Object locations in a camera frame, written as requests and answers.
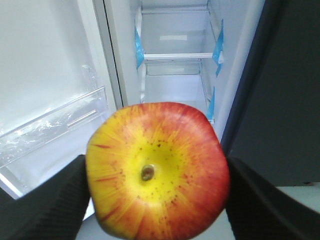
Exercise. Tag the clear upper door bin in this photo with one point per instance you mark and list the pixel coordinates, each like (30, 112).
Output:
(46, 128)

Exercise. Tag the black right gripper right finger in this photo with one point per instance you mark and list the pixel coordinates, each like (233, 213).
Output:
(257, 210)

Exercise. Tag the dark grey fridge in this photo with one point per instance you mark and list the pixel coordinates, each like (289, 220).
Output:
(251, 66)

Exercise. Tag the red yellow apple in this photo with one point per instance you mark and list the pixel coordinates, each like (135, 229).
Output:
(156, 171)

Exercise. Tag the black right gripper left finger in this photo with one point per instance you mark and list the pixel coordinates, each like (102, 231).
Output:
(52, 211)

